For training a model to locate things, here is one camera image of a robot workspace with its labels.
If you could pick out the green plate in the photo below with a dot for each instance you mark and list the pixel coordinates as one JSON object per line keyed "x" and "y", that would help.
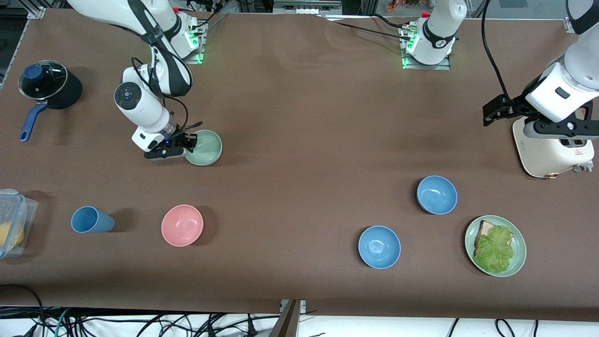
{"x": 519, "y": 252}

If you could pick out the bread slice under lettuce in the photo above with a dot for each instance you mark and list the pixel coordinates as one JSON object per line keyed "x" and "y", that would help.
{"x": 485, "y": 228}

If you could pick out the brown table cover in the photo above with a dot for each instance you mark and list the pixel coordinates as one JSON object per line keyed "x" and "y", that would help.
{"x": 281, "y": 103}

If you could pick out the clear container with blue lid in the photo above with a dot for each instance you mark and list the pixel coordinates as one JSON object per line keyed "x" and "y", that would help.
{"x": 29, "y": 210}

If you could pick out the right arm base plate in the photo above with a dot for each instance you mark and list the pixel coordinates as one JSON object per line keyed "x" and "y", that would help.
{"x": 199, "y": 56}

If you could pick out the pink bowl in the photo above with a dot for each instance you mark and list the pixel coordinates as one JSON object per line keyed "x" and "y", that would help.
{"x": 182, "y": 225}

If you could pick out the dark metal pole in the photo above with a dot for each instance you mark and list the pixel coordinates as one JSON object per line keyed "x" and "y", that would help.
{"x": 288, "y": 323}

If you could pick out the blue cup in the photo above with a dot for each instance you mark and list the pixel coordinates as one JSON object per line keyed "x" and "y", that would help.
{"x": 91, "y": 220}

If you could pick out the power strip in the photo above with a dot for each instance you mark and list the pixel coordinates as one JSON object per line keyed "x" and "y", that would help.
{"x": 206, "y": 5}

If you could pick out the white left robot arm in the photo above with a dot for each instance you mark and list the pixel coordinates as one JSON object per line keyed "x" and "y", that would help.
{"x": 557, "y": 93}

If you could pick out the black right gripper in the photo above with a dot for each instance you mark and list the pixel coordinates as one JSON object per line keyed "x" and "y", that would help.
{"x": 180, "y": 139}

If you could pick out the grey metal bracket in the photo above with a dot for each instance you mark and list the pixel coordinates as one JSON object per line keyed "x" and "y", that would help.
{"x": 303, "y": 305}

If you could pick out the green lettuce leaf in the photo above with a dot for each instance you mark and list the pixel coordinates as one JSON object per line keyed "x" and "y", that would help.
{"x": 496, "y": 250}

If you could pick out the brown toast slice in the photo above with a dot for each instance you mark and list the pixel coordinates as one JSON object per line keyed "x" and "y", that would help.
{"x": 582, "y": 113}

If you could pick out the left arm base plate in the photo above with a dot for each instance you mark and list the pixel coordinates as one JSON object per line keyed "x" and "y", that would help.
{"x": 426, "y": 67}

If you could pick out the yellow fruit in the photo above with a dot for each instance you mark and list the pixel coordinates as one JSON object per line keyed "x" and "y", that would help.
{"x": 9, "y": 234}

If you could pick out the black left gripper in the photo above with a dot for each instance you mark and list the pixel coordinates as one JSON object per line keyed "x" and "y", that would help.
{"x": 518, "y": 104}

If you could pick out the black pot with lid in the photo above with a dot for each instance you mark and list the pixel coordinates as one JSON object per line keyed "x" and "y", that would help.
{"x": 47, "y": 82}

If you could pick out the green bowl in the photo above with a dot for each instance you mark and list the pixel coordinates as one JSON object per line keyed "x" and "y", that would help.
{"x": 208, "y": 150}

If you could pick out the blue bowl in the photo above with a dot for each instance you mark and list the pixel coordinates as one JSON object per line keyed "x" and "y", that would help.
{"x": 379, "y": 246}
{"x": 436, "y": 194}

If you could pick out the cream toaster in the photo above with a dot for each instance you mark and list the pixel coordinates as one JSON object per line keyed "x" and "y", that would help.
{"x": 547, "y": 159}

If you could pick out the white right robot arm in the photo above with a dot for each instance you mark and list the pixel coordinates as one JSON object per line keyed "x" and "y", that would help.
{"x": 140, "y": 107}

